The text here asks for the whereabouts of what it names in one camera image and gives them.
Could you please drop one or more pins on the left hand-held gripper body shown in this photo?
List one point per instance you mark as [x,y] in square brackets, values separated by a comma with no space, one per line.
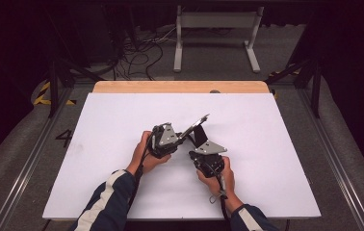
[167,138]

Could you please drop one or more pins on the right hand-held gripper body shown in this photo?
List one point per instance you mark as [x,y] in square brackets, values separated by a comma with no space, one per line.
[209,163]

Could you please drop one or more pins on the person's right hand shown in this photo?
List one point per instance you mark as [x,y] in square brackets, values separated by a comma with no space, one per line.
[221,183]

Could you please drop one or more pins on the person's left hand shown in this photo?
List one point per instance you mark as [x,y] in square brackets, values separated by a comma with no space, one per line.
[148,160]

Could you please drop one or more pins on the yellow and black floor tape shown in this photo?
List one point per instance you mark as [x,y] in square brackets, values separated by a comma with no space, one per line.
[42,101]
[279,73]

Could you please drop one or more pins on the white metal stand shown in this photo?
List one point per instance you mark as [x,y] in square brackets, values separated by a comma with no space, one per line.
[218,20]

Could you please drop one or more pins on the black metal frame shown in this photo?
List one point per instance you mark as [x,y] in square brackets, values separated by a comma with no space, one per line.
[53,89]
[315,93]

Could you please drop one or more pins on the metal floor rail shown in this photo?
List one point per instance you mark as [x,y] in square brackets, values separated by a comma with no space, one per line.
[337,166]
[26,166]

